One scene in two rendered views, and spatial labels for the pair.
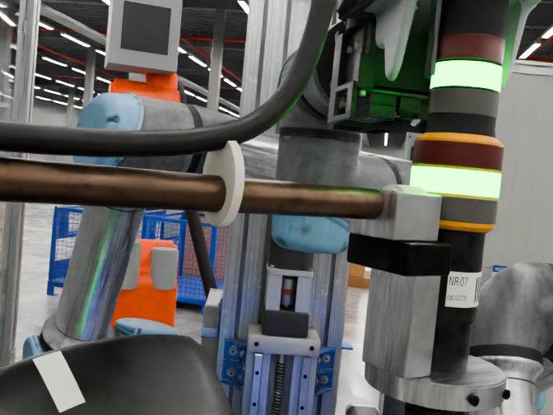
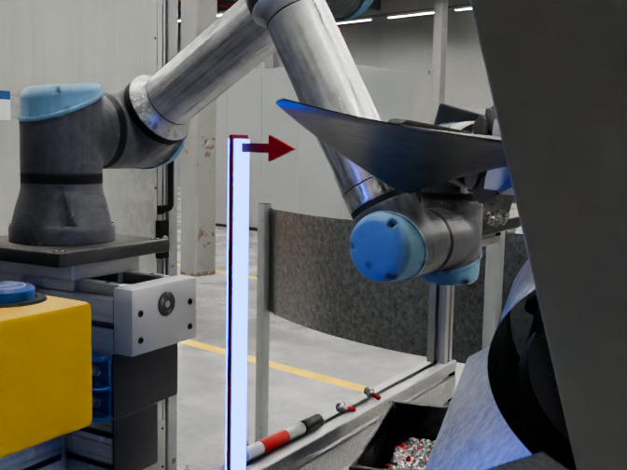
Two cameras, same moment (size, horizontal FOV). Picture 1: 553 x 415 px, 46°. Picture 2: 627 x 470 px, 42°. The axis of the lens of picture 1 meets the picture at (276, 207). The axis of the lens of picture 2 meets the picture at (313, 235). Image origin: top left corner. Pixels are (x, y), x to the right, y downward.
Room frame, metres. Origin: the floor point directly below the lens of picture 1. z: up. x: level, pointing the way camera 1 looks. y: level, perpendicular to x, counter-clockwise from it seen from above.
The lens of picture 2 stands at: (0.21, 0.52, 1.18)
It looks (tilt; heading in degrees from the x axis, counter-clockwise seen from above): 6 degrees down; 302
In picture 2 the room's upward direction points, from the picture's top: 1 degrees clockwise
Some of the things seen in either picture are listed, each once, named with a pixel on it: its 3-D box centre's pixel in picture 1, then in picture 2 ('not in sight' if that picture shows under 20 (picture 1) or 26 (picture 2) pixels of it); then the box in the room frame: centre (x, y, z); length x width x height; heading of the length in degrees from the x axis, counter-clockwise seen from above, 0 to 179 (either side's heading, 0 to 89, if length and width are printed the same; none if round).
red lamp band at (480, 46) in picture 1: (468, 53); not in sight; (0.32, -0.09, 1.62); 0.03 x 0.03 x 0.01
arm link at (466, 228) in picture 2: not in sight; (444, 238); (0.59, -0.39, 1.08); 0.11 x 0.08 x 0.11; 88
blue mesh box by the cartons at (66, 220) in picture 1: (109, 249); not in sight; (7.52, 1.90, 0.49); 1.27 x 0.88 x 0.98; 171
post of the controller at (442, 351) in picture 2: not in sight; (441, 297); (0.69, -0.61, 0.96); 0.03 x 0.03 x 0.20; 1
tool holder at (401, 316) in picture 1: (429, 292); not in sight; (0.32, -0.08, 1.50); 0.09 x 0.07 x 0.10; 126
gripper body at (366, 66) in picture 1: (382, 65); not in sight; (0.44, -0.06, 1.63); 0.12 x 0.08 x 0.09; 11
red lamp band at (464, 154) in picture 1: (457, 156); not in sight; (0.32, -0.09, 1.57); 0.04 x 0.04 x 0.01
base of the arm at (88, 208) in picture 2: not in sight; (62, 206); (1.16, -0.29, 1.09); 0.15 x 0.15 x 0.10
